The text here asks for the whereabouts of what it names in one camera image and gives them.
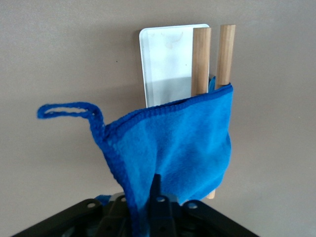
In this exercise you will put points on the wooden rack rod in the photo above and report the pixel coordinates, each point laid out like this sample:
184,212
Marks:
225,54
200,61

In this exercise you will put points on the blue microfibre towel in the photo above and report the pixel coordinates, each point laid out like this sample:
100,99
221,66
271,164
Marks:
187,138

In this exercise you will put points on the brown table cover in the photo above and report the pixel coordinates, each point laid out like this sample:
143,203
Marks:
49,49

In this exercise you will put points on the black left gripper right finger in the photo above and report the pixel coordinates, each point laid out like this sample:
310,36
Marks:
160,212

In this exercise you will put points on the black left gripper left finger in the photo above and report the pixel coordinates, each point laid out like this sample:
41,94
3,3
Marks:
116,211

